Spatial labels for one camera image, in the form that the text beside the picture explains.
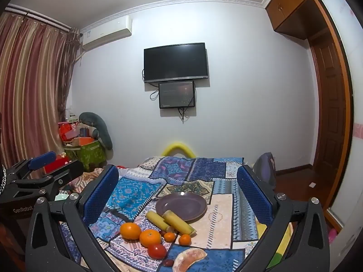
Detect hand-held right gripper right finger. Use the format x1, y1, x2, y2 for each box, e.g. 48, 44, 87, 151
237, 164, 331, 272

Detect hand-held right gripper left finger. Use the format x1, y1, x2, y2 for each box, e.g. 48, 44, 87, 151
25, 164, 120, 272

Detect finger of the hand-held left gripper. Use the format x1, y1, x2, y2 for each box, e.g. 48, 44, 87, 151
11, 159, 84, 202
4, 151, 56, 180

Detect yellow-green banana piece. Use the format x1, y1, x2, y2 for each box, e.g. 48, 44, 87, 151
145, 210, 175, 232
162, 210, 197, 237

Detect large orange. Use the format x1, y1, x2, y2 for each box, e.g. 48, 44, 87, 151
139, 229, 162, 248
120, 222, 142, 240

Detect brown round plate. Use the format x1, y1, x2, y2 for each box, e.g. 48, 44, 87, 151
155, 192, 208, 224

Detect red tomato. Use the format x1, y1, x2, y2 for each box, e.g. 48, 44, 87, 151
147, 244, 167, 260

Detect red plastic bag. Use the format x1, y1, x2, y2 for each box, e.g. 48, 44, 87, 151
45, 152, 75, 173

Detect floral pink bedsheet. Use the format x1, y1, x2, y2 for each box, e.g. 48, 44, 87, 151
69, 167, 104, 194

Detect green patterned box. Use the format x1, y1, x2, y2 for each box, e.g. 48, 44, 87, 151
65, 140, 106, 172

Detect purple backpack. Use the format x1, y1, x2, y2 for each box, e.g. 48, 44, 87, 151
252, 152, 277, 190

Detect patchwork printed blanket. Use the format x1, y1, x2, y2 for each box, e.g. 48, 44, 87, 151
58, 156, 287, 272

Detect red gift bag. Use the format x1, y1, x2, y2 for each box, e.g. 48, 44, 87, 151
58, 122, 78, 142

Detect orange flat box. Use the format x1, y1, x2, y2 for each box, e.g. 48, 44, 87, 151
72, 137, 94, 146

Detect grey plush toy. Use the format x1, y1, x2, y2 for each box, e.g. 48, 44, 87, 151
78, 112, 113, 151

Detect striped curtain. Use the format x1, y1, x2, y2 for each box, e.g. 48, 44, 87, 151
0, 4, 81, 182

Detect yellow foam tube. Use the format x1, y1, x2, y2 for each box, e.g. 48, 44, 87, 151
162, 143, 196, 158

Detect peeled pomelo segment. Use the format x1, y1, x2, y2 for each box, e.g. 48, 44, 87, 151
173, 247, 207, 272

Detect brown wooden door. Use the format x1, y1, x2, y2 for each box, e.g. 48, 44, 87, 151
308, 34, 351, 173

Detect white air conditioner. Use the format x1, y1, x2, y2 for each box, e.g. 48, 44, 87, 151
80, 15, 133, 52

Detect overhead wooden cabinet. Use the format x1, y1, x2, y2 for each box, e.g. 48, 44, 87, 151
266, 0, 332, 41

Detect black hanging cable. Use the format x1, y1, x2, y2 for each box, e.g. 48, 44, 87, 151
177, 106, 189, 123

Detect small black wall monitor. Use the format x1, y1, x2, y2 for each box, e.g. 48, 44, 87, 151
158, 81, 196, 109

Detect white curtain rail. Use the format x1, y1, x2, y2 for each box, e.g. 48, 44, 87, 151
7, 3, 73, 32

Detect wall-mounted black television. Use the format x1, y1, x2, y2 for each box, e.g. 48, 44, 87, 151
144, 42, 210, 83

